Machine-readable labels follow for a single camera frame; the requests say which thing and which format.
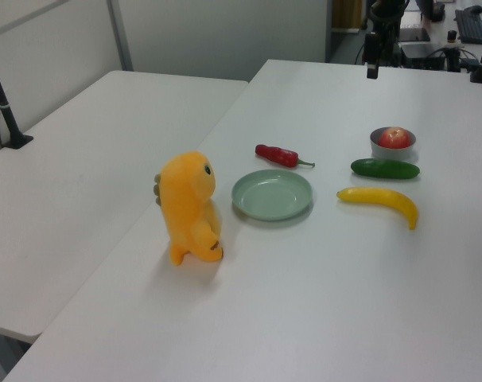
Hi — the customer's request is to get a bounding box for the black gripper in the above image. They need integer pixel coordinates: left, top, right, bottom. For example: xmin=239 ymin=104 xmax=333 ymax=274
xmin=363 ymin=32 xmax=382 ymax=80

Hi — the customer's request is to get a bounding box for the red apple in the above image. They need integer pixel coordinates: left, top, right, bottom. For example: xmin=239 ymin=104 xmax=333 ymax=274
xmin=377 ymin=126 xmax=410 ymax=150

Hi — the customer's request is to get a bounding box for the black equipment box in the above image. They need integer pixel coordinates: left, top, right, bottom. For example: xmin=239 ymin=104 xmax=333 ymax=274
xmin=398 ymin=41 xmax=445 ymax=69

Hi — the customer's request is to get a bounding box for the yellow wooden cabinet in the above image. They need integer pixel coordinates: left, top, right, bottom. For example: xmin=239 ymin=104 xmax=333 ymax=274
xmin=330 ymin=0 xmax=364 ymax=30

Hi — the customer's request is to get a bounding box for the small grey bowl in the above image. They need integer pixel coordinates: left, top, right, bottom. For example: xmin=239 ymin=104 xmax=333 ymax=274
xmin=369 ymin=127 xmax=418 ymax=162

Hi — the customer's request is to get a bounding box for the green cucumber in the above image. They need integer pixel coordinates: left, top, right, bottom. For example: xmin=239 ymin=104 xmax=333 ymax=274
xmin=350 ymin=158 xmax=421 ymax=181

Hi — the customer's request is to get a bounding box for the black keyboard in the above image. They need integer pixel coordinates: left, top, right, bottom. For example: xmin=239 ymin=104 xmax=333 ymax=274
xmin=453 ymin=6 xmax=482 ymax=45

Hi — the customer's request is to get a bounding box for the red chili pepper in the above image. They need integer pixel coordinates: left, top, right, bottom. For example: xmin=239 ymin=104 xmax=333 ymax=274
xmin=255 ymin=143 xmax=317 ymax=170

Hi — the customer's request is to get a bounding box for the yellow banana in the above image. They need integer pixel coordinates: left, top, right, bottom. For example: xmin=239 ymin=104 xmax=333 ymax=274
xmin=336 ymin=186 xmax=420 ymax=231

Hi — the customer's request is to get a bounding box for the pale green plate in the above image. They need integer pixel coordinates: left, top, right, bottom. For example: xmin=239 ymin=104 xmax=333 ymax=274
xmin=231 ymin=169 xmax=315 ymax=222

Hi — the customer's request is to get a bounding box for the yellow plush dinosaur toy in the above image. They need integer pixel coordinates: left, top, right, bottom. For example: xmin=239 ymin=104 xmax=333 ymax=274
xmin=152 ymin=150 xmax=225 ymax=267

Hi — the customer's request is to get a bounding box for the grey partition post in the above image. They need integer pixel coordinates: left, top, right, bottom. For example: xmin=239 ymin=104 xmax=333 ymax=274
xmin=106 ymin=0 xmax=134 ymax=73

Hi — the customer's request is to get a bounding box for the black camera stand pole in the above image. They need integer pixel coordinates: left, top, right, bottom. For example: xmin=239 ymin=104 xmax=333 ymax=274
xmin=0 ymin=41 xmax=34 ymax=150

